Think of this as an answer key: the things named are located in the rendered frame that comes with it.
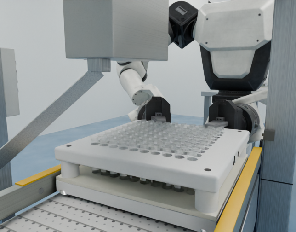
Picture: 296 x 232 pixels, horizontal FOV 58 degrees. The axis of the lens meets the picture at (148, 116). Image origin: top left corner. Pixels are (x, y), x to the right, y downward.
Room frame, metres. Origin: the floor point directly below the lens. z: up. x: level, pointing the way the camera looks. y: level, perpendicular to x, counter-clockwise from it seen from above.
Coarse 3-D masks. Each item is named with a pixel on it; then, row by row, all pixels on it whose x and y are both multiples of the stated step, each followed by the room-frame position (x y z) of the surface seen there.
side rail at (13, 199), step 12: (36, 180) 0.36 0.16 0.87; (48, 180) 0.38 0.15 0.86; (0, 192) 0.32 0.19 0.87; (12, 192) 0.33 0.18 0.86; (24, 192) 0.34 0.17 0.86; (36, 192) 0.36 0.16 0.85; (48, 192) 0.38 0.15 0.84; (0, 204) 0.31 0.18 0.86; (12, 204) 0.32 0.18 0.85; (24, 204) 0.34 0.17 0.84; (0, 216) 0.31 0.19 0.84
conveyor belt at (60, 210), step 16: (32, 208) 0.35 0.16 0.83; (48, 208) 0.35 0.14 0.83; (64, 208) 0.35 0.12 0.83; (80, 208) 0.35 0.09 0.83; (96, 208) 0.35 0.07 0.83; (112, 208) 0.35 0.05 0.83; (16, 224) 0.31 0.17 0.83; (32, 224) 0.31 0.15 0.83; (48, 224) 0.31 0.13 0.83; (64, 224) 0.31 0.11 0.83; (80, 224) 0.31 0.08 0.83; (96, 224) 0.31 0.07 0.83; (112, 224) 0.31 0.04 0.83; (128, 224) 0.31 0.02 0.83; (144, 224) 0.31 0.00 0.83; (160, 224) 0.31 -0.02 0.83
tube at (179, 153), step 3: (174, 150) 0.34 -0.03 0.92; (177, 150) 0.34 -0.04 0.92; (180, 150) 0.34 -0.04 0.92; (183, 150) 0.33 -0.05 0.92; (174, 153) 0.34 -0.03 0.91; (177, 153) 0.33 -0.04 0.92; (180, 153) 0.33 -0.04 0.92; (183, 153) 0.33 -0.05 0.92; (174, 156) 0.34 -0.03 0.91; (177, 156) 0.33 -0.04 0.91; (180, 156) 0.33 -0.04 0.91; (183, 156) 0.33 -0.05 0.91; (174, 186) 0.33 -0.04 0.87; (177, 186) 0.33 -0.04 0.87; (180, 186) 0.33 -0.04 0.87; (183, 186) 0.34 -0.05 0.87; (174, 189) 0.34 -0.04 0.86; (177, 189) 0.33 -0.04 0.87; (180, 189) 0.33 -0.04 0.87; (183, 189) 0.34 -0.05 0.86
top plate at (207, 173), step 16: (112, 128) 0.51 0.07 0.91; (224, 128) 0.50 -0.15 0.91; (64, 144) 0.40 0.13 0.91; (80, 144) 0.40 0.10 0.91; (224, 144) 0.39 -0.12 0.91; (240, 144) 0.40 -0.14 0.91; (64, 160) 0.37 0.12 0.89; (80, 160) 0.36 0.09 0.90; (96, 160) 0.35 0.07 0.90; (112, 160) 0.33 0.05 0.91; (128, 160) 0.33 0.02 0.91; (144, 160) 0.32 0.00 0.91; (160, 160) 0.32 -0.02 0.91; (176, 160) 0.32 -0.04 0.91; (208, 160) 0.32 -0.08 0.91; (224, 160) 0.32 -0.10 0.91; (144, 176) 0.31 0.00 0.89; (160, 176) 0.30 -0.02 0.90; (176, 176) 0.29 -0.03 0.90; (192, 176) 0.28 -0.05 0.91; (208, 176) 0.28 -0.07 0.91; (224, 176) 0.30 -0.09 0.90
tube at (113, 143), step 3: (111, 141) 0.38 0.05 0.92; (114, 141) 0.38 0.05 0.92; (117, 141) 0.39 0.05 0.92; (111, 144) 0.38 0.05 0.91; (114, 144) 0.38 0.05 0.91; (117, 144) 0.39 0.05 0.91; (111, 147) 0.38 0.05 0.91; (114, 147) 0.38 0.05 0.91; (111, 171) 0.38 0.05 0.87; (111, 174) 0.38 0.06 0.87; (114, 174) 0.38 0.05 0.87; (117, 174) 0.38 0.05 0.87; (114, 177) 0.38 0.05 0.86
